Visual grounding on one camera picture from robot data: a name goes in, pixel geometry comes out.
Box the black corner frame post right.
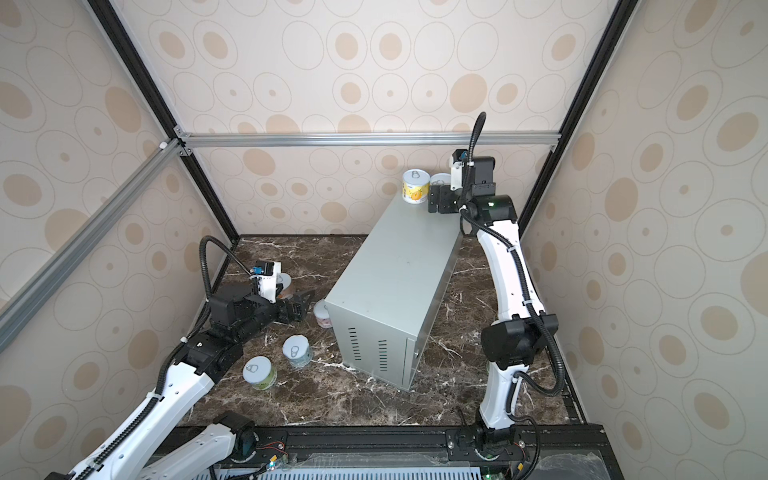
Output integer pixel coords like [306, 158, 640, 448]
[518, 0, 639, 233]

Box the green label can left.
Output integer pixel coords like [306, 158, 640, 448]
[242, 356, 277, 391]

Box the light blue label can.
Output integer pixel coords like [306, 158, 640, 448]
[282, 335, 313, 369]

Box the brown label can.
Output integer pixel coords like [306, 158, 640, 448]
[277, 273, 294, 298]

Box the silver aluminium rail left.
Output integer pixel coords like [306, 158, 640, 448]
[1, 139, 182, 350]

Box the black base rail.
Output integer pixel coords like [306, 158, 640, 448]
[190, 424, 623, 479]

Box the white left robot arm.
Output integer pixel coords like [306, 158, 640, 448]
[47, 285, 315, 479]

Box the pink label can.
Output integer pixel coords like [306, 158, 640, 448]
[313, 300, 332, 329]

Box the yellow orange label can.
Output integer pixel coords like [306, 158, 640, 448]
[430, 173, 451, 186]

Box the black corner frame post left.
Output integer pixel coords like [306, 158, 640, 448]
[85, 0, 240, 245]

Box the grey metal cabinet box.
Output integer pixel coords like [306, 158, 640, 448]
[325, 198, 461, 390]

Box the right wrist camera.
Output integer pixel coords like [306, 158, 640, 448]
[450, 149, 469, 191]

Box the black corner frame post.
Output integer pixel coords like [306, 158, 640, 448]
[518, 0, 639, 233]
[85, 0, 240, 245]

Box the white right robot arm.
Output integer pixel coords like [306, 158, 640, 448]
[428, 150, 565, 449]

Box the silver aluminium crossbar back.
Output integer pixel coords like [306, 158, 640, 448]
[181, 131, 560, 148]

